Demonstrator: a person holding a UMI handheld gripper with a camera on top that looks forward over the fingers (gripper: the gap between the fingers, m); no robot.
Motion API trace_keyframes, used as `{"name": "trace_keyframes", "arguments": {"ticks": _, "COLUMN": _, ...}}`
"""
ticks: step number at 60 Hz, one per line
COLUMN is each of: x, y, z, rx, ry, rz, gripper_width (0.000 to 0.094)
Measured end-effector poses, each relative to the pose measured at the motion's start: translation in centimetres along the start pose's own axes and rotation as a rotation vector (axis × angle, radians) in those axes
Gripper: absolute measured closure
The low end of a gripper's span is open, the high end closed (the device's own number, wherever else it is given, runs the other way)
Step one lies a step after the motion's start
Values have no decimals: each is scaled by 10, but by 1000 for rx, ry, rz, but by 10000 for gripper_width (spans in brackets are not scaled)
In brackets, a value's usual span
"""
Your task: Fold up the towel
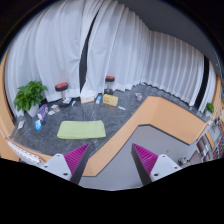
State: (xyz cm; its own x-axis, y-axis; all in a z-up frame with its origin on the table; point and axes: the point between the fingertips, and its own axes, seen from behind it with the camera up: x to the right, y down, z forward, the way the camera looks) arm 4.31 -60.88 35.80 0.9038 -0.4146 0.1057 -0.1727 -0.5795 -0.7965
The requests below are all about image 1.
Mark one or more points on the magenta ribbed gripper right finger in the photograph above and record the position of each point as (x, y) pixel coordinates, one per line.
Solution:
(152, 167)

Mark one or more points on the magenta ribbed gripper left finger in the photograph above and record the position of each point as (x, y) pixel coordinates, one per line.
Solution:
(69, 166)

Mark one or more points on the green folded towel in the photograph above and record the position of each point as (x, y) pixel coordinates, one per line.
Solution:
(81, 130)

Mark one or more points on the blue small packet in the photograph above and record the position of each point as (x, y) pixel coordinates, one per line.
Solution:
(38, 124)

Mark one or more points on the purple box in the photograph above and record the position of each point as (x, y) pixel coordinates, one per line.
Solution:
(42, 112)

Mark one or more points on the white card left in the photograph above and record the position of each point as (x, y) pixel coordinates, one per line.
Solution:
(21, 124)

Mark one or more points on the white beige box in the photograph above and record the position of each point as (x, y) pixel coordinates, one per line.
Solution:
(87, 99)

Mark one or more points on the blue white carton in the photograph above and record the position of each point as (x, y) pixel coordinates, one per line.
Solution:
(99, 99)

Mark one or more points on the pink small packet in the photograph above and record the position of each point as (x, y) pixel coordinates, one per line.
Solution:
(139, 96)

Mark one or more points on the yellow cardboard box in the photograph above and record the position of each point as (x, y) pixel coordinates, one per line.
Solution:
(110, 99)

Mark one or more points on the left red black stool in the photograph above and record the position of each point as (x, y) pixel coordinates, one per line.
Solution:
(62, 87)

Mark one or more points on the red black stool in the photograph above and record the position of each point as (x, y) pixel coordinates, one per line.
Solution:
(62, 87)
(109, 80)

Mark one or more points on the green potted plant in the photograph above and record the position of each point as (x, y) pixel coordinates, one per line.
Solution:
(29, 97)

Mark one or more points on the small green plant right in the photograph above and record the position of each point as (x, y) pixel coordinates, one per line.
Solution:
(210, 108)

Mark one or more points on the right red black stool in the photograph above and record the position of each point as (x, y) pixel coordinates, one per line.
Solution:
(109, 80)

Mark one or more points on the white curtain left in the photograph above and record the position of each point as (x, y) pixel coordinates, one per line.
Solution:
(48, 49)

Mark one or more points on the white curtain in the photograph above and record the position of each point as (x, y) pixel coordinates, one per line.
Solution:
(48, 49)
(122, 46)

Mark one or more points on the white curtain right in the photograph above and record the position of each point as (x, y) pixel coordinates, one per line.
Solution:
(122, 46)

